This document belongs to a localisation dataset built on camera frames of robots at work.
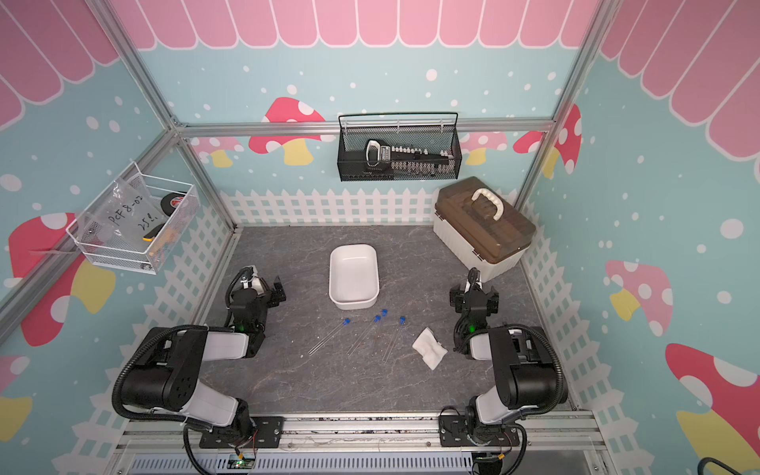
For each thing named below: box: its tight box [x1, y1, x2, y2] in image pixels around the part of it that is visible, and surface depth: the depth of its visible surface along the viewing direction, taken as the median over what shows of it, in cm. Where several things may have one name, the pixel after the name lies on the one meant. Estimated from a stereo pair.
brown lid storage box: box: [433, 176, 537, 284], surface depth 102 cm
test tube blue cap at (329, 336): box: [307, 317, 352, 358], surface depth 92 cm
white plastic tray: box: [328, 243, 380, 310], surface depth 107 cm
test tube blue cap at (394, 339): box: [381, 315, 407, 365], surface depth 91 cm
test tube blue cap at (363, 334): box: [346, 314, 381, 358], surface depth 91 cm
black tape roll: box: [160, 191, 186, 217], surface depth 82 cm
